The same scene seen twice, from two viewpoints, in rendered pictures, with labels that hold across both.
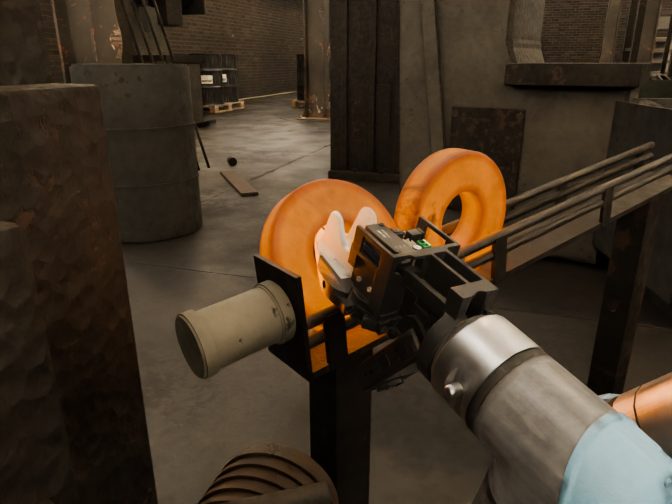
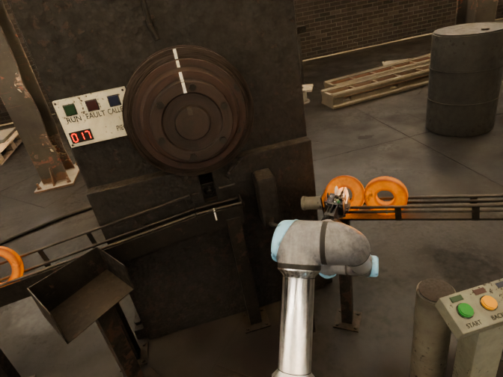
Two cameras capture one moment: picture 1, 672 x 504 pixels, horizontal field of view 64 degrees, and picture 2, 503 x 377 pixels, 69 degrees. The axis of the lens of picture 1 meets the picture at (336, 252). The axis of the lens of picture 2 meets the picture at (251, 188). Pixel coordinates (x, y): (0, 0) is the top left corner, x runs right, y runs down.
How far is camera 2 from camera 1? 1.19 m
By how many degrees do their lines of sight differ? 59
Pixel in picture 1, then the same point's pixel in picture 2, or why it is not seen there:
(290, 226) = (331, 185)
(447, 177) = (376, 185)
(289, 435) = (414, 253)
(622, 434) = not seen: hidden behind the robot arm
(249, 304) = (314, 199)
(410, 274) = (328, 206)
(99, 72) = (442, 40)
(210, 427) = (389, 234)
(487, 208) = (397, 197)
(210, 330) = (304, 201)
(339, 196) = (348, 181)
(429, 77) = not seen: outside the picture
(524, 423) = not seen: hidden behind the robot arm
